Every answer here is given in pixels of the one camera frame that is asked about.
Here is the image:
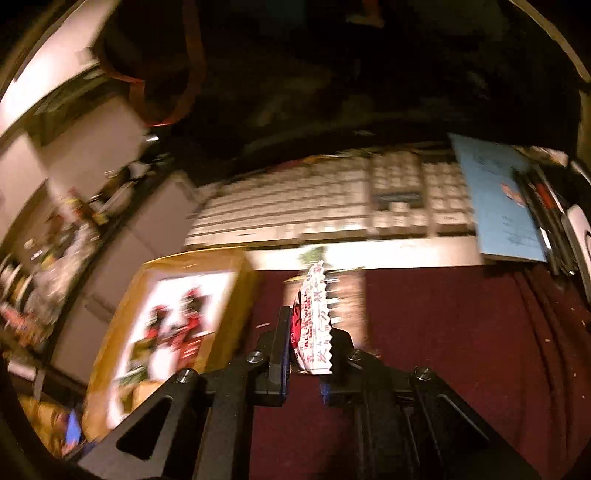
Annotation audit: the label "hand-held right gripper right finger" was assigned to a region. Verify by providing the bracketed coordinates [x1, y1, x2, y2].
[318, 328, 542, 480]

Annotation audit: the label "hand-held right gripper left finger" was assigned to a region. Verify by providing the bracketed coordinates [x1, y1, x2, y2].
[76, 305, 294, 480]

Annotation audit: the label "white red snack packet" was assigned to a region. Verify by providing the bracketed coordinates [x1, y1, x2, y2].
[290, 261, 334, 376]

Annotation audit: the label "gold cardboard box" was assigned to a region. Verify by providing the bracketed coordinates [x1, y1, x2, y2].
[85, 248, 258, 445]

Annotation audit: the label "pile of mixed snack packs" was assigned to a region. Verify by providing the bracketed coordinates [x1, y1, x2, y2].
[115, 286, 219, 411]

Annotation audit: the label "brown snack packet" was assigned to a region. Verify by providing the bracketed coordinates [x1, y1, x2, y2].
[329, 271, 369, 354]

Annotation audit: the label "green snack packet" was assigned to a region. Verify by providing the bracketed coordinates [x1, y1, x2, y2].
[299, 246, 329, 269]

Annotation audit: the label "maroon cloth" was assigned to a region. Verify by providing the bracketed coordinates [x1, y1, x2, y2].
[240, 264, 591, 480]

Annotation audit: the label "beige computer keyboard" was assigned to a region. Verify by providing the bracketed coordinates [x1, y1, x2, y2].
[185, 150, 477, 248]

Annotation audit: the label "kitchen counter clutter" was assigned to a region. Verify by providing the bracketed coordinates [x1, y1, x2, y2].
[0, 161, 160, 356]

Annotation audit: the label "golden shiny cloth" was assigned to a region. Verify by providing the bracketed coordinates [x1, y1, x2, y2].
[17, 396, 86, 459]

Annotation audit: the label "light blue notebook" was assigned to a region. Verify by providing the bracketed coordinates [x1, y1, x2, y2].
[450, 134, 549, 264]

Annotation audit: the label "black computer monitor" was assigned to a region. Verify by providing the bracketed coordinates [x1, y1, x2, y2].
[95, 0, 583, 185]

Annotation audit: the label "bundle of black pens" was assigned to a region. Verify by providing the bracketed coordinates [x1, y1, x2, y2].
[512, 164, 581, 278]

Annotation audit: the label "white kitchen cabinets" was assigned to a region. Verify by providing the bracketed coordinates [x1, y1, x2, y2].
[0, 9, 206, 386]

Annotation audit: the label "white round-dial device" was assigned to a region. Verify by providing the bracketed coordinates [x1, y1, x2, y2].
[564, 203, 591, 292]

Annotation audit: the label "long red cable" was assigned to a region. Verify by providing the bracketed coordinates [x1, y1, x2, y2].
[98, 0, 207, 128]

